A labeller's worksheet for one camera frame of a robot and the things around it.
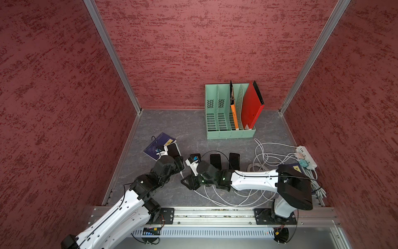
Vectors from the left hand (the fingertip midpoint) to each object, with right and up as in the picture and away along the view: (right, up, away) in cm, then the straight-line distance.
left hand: (177, 162), depth 78 cm
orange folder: (+32, +25, +11) cm, 42 cm away
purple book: (+70, -6, +12) cm, 71 cm away
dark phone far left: (-1, +7, -3) cm, 8 cm away
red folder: (+46, +32, +23) cm, 61 cm away
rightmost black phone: (+33, -3, +15) cm, 36 cm away
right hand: (+4, -10, -2) cm, 11 cm away
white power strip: (+78, -4, +11) cm, 79 cm away
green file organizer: (+26, +21, +35) cm, 49 cm away
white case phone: (+21, -2, +14) cm, 26 cm away
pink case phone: (+9, +5, -8) cm, 13 cm away
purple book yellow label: (-14, +9, +26) cm, 30 cm away
